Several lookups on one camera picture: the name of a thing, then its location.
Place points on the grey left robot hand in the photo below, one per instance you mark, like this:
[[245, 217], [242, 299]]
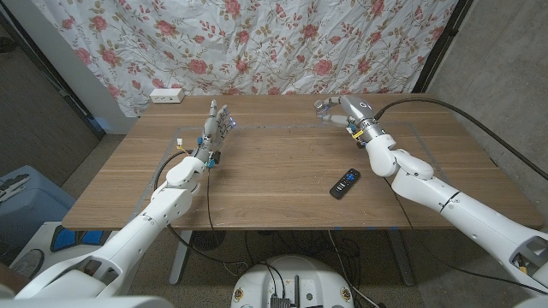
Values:
[[212, 128]]

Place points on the white clips on bin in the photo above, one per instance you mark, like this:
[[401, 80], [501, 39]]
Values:
[[13, 186]]

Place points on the white and blue floor box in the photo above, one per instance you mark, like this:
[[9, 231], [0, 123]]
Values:
[[64, 237]]

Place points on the clear glass salt shaker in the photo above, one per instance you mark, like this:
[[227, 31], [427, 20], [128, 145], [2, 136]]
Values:
[[320, 113]]

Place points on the white table leg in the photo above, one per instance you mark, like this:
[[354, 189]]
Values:
[[180, 261]]

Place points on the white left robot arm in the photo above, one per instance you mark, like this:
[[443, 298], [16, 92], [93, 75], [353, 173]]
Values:
[[141, 231]]

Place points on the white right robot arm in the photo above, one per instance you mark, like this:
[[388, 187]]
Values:
[[462, 214]]

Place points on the white power strip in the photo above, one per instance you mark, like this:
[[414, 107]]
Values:
[[167, 95]]

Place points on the black TV remote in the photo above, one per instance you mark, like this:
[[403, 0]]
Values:
[[343, 185]]

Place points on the white robot torso base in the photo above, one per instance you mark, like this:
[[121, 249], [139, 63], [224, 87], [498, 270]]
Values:
[[295, 278]]

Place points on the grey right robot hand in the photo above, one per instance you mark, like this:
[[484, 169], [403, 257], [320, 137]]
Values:
[[357, 111]]

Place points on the grey table leg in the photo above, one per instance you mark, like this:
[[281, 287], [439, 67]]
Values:
[[402, 261]]

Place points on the floral rose backdrop cloth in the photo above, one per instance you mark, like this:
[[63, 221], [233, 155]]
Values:
[[257, 43]]

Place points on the blue plastic storage bin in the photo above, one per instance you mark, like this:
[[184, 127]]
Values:
[[34, 209]]

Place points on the black round floor disc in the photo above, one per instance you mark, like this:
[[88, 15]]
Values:
[[207, 239]]

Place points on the black backdrop stand pole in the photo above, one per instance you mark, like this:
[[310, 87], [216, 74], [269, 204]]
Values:
[[441, 43]]

